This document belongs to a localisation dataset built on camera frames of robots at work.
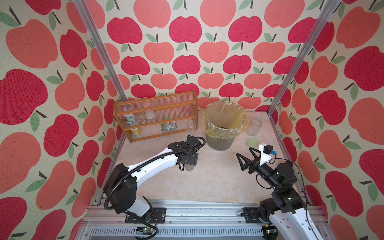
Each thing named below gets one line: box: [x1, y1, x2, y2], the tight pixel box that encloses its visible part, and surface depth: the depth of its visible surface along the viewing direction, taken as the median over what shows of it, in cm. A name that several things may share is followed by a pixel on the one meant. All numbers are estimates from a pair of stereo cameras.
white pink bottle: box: [144, 110, 155, 120], surface depth 98 cm
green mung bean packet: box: [161, 121, 178, 131], surface depth 110 cm
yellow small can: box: [131, 128, 142, 136], surface depth 105 cm
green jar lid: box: [246, 137, 259, 149], surface depth 105 cm
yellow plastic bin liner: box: [202, 101, 249, 140], surface depth 89 cm
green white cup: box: [122, 113, 136, 124], surface depth 95 cm
